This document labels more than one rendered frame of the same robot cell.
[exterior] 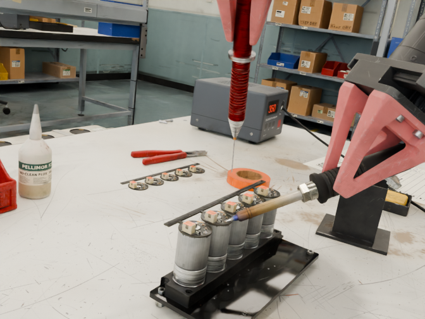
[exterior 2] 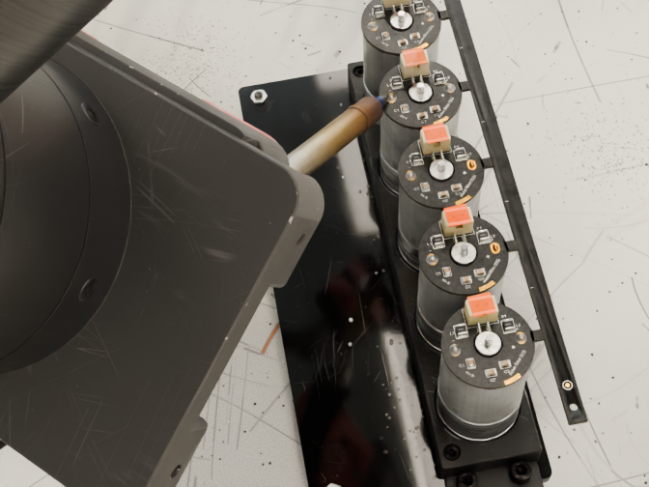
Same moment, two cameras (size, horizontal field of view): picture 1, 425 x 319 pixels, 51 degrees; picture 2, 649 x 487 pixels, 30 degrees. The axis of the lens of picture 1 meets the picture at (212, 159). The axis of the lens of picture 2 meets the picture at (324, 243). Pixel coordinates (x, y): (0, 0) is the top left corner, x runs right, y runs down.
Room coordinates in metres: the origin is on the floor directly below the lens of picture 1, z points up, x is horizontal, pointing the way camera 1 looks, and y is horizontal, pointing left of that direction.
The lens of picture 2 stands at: (0.47, -0.17, 1.11)
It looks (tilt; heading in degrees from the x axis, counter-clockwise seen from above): 61 degrees down; 142
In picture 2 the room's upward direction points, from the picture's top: 5 degrees counter-clockwise
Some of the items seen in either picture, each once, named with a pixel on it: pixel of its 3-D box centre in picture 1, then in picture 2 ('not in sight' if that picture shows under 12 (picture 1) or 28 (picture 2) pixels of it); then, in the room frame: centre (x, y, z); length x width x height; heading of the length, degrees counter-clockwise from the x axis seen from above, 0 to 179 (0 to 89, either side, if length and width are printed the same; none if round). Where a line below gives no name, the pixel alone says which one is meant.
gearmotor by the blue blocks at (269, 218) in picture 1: (262, 216); (481, 379); (0.39, -0.05, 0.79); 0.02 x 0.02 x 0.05
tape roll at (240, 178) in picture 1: (248, 179); not in sight; (0.58, -0.05, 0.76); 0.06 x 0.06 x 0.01
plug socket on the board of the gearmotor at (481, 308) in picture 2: (264, 190); (482, 313); (0.38, -0.05, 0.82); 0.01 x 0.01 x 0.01; 58
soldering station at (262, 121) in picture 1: (239, 109); not in sight; (0.87, -0.04, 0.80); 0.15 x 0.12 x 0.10; 63
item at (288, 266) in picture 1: (243, 276); (380, 272); (0.33, -0.04, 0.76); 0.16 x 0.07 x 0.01; 148
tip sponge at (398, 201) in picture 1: (381, 197); not in sight; (0.58, -0.23, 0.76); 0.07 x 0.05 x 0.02; 64
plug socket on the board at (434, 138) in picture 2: (231, 206); (436, 142); (0.34, -0.02, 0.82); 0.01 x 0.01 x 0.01; 58
